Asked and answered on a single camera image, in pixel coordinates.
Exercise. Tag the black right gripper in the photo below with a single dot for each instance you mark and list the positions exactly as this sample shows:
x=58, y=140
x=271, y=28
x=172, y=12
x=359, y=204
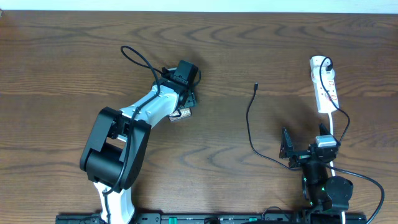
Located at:
x=286, y=149

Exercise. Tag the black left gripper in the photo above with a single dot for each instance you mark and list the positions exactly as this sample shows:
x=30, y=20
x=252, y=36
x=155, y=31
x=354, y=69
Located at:
x=193, y=101

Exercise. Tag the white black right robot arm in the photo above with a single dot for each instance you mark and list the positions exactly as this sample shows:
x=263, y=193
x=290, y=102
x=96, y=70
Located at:
x=328, y=195

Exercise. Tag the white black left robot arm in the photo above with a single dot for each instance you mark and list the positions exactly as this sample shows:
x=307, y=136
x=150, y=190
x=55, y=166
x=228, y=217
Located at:
x=114, y=152

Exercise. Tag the white power strip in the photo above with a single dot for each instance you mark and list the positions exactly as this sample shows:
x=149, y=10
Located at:
x=323, y=78

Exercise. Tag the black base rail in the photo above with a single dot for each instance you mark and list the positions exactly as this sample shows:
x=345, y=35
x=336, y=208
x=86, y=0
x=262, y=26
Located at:
x=156, y=218

